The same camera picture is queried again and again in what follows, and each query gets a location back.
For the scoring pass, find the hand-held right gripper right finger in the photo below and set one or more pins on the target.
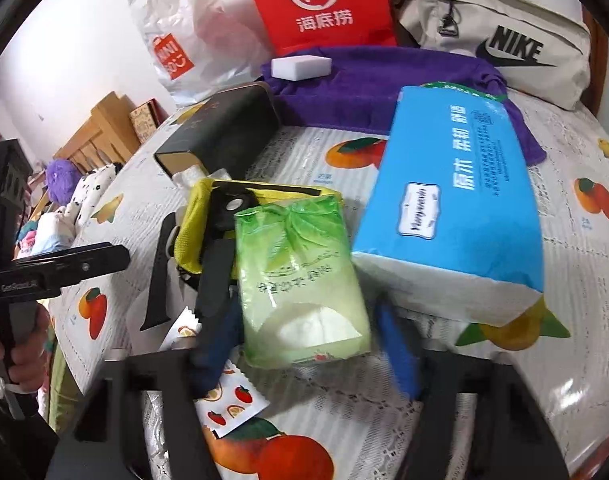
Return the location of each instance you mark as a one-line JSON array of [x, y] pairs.
[[397, 350]]

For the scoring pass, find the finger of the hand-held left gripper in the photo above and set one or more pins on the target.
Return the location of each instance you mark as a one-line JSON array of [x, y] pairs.
[[7, 195], [84, 260]]

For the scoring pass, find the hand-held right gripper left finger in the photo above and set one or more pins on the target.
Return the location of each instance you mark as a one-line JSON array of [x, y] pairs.
[[214, 350]]

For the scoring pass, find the green tissue pack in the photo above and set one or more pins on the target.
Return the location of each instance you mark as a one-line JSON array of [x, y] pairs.
[[294, 270]]

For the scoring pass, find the person's left forearm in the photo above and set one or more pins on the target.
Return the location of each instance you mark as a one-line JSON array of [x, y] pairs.
[[9, 445]]

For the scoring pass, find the beige shoulder bag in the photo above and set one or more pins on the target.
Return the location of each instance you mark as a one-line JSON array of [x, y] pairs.
[[484, 15]]

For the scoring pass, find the person's left hand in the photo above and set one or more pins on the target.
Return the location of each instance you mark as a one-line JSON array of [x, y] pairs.
[[34, 345]]

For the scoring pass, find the pile of clothes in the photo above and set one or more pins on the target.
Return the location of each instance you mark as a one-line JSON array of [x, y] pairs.
[[47, 232]]

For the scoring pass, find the small fruit print packet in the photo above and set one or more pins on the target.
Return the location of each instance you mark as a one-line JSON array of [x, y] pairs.
[[234, 400]]

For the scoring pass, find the purple plush toy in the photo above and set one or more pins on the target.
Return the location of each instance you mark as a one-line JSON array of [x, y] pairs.
[[62, 177]]

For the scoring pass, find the olive green cloth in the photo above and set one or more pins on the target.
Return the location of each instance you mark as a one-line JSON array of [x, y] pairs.
[[59, 375]]

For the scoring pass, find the white spotted cloth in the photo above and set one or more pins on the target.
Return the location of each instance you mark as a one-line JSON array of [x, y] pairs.
[[92, 187]]

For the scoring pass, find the wooden chair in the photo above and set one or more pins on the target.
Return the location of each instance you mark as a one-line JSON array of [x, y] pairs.
[[104, 125]]

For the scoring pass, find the crumpled white tissue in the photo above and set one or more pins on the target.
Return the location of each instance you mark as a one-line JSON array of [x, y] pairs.
[[187, 175]]

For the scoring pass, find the patterned box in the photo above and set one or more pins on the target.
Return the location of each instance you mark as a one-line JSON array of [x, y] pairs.
[[147, 120]]

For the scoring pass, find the blue tissue pack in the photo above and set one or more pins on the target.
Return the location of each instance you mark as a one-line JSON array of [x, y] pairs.
[[434, 170]]

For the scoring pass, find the black and gold tissue box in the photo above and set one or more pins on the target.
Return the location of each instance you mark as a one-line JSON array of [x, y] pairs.
[[224, 130]]

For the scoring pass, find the fruit print tablecloth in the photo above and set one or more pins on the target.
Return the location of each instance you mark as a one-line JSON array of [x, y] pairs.
[[304, 160]]

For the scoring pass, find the white plastic bag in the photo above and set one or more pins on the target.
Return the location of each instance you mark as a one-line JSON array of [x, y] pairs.
[[209, 35]]

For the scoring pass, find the purple towel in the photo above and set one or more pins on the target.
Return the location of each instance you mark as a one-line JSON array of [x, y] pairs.
[[364, 85]]

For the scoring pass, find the white sponge block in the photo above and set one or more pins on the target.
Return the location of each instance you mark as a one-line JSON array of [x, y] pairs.
[[302, 67]]

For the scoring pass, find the red paper bag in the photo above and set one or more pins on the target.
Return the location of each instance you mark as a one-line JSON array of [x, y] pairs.
[[364, 10]]

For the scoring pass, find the wooden headboard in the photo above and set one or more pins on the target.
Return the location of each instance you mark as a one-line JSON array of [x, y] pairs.
[[592, 60]]

